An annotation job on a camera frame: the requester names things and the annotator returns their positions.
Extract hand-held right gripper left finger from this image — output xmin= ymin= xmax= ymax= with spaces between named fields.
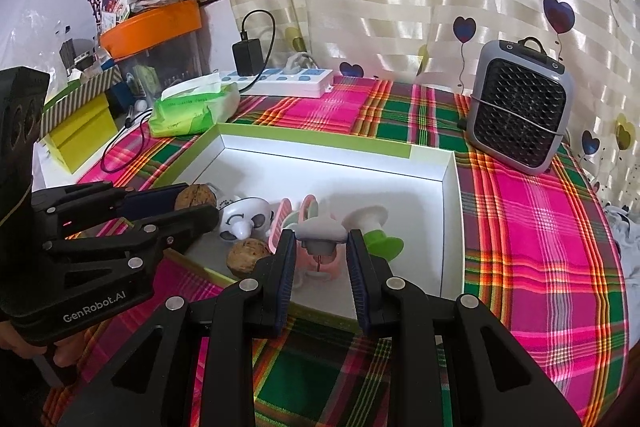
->
xmin=57 ymin=229 xmax=297 ymax=427

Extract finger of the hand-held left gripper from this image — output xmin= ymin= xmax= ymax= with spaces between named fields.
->
xmin=45 ymin=203 xmax=221 ymax=273
xmin=31 ymin=181 xmax=193 ymax=233

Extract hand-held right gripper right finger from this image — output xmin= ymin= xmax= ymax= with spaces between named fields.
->
xmin=347 ymin=228 xmax=583 ymax=427

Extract brown walnut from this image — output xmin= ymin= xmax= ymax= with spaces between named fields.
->
xmin=174 ymin=184 xmax=218 ymax=211
xmin=226 ymin=239 xmax=273 ymax=279

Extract pink oblong case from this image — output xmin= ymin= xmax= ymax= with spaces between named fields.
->
xmin=292 ymin=239 xmax=348 ymax=288

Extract white and green suction stand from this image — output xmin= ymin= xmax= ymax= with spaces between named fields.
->
xmin=340 ymin=205 xmax=405 ymax=265

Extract white round face toy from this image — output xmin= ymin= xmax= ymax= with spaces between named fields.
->
xmin=217 ymin=198 xmax=274 ymax=244

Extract white spinning top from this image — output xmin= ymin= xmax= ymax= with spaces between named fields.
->
xmin=294 ymin=216 xmax=349 ymax=270

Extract green and white cardboard box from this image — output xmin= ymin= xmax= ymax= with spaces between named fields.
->
xmin=150 ymin=122 xmax=466 ymax=323

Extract person's left hand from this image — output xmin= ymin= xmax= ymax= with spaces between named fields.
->
xmin=0 ymin=319 xmax=76 ymax=368

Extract yellow cardboard box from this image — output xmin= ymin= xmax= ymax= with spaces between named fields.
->
xmin=40 ymin=97 xmax=121 ymax=175

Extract green tissue pack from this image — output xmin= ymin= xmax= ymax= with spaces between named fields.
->
xmin=149 ymin=74 xmax=242 ymax=138

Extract dark blue box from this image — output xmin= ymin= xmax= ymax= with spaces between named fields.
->
xmin=107 ymin=79 xmax=134 ymax=114

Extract clear plastic container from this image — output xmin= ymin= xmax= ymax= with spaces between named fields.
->
xmin=120 ymin=32 xmax=203 ymax=100

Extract black charger adapter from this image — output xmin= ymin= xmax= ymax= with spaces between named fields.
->
xmin=231 ymin=38 xmax=264 ymax=78

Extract white power strip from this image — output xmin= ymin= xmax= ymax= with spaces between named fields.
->
xmin=220 ymin=67 xmax=335 ymax=98

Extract orange tray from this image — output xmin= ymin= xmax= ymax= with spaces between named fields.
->
xmin=99 ymin=0 xmax=203 ymax=60

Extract plaid tablecloth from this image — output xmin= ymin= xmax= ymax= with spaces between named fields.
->
xmin=40 ymin=74 xmax=623 ymax=427

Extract white plug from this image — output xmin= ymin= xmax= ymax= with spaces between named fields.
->
xmin=282 ymin=52 xmax=318 ymax=72

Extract colourful card packets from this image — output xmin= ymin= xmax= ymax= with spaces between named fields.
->
xmin=100 ymin=0 xmax=131 ymax=30

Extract grey portable heater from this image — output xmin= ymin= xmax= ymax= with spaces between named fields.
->
xmin=465 ymin=37 xmax=576 ymax=178

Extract grey blue cloth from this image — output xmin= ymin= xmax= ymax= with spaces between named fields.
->
xmin=600 ymin=202 xmax=640 ymax=288

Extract thin black cable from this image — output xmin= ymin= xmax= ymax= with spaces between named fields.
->
xmin=100 ymin=112 xmax=151 ymax=172

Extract black charger cable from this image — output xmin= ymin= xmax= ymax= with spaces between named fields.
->
xmin=240 ymin=9 xmax=277 ymax=80

